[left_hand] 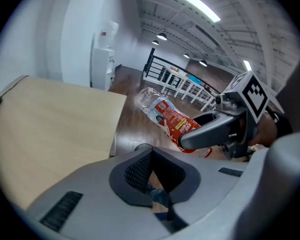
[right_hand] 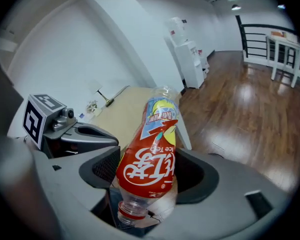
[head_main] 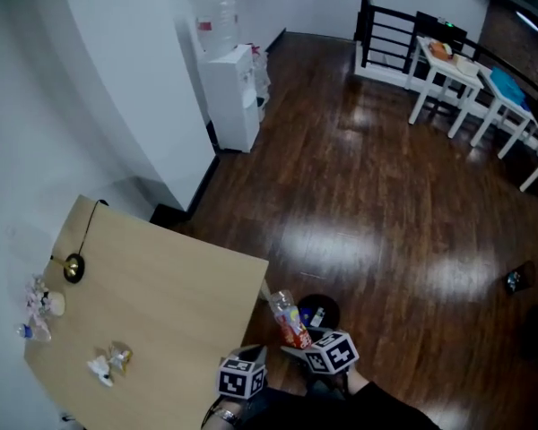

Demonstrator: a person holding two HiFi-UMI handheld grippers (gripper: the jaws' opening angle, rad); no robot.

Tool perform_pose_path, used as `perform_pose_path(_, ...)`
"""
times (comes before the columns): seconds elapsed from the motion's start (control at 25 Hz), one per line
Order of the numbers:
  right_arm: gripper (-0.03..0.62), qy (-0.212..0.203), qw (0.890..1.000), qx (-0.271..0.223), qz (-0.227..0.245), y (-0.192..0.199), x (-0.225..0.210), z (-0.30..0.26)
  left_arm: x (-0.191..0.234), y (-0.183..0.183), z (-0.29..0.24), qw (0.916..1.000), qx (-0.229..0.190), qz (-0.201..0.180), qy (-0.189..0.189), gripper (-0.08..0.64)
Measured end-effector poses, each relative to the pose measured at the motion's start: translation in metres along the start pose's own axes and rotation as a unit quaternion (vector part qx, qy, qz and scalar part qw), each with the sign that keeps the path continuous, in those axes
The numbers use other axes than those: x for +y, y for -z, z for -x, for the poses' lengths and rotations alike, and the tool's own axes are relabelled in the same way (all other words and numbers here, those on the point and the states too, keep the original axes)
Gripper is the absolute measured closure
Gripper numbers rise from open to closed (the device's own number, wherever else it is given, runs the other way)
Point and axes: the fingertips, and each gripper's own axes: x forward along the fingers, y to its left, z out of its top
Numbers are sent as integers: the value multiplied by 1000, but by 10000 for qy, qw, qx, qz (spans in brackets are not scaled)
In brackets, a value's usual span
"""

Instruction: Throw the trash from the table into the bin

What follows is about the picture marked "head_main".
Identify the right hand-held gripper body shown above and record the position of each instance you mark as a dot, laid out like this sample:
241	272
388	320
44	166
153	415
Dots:
334	352

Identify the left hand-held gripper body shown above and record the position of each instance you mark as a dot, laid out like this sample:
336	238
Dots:
240	379

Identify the white green carton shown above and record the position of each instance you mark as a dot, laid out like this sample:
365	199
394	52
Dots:
318	316

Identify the black round trash bin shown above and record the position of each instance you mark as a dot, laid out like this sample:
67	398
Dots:
332	312

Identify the clear plastic bottle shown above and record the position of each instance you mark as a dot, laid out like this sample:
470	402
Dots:
291	325

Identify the gold wrapper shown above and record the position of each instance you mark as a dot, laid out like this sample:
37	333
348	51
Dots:
120	357

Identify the white paper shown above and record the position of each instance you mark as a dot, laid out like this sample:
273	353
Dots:
101	370

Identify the person's left forearm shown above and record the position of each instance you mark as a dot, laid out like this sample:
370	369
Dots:
226	403

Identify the person's right forearm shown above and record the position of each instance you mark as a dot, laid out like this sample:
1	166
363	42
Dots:
356	381

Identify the silver wristwatch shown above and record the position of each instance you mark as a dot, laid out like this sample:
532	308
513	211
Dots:
226	417

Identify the person's black top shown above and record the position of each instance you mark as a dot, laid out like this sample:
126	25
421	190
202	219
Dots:
341	410

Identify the white table leg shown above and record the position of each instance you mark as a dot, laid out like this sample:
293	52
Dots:
265	289

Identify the brass lamp base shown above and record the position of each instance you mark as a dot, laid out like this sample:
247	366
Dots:
74	268

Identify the small dark bin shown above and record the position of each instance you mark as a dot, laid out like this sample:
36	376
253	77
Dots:
520	278

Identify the pink flowers in white pot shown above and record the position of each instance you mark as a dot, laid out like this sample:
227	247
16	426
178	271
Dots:
45	298

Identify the clear water bottle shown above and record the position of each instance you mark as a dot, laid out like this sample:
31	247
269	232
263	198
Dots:
33	332

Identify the white water dispenser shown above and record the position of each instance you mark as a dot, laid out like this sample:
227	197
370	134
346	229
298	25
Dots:
228	105

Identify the white bag bundle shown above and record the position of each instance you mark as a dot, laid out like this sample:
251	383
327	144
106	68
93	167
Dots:
260	83

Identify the row of white side tables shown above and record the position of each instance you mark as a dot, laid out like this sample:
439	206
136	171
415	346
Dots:
439	70

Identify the cream box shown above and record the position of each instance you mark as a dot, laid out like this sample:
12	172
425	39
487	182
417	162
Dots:
466	65

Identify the orange box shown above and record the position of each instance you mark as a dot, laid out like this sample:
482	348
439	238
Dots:
439	49

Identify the blue cloth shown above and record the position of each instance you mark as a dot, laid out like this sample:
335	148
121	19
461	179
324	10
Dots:
510	88

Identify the black stair railing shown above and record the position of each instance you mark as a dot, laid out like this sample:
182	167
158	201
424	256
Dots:
385	29

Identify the black device with green light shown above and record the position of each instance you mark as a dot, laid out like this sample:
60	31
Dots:
435	27

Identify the large clear water jug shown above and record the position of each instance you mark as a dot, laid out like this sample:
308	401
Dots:
217	20

